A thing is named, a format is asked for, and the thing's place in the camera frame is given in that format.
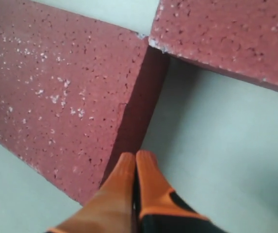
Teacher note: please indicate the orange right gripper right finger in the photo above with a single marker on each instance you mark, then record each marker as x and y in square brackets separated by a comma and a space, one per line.
[162, 210]

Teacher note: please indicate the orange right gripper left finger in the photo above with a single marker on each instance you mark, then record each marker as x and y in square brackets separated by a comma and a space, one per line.
[110, 209]

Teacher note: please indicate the red brick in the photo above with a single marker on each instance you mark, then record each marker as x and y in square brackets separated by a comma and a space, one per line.
[75, 92]
[238, 38]

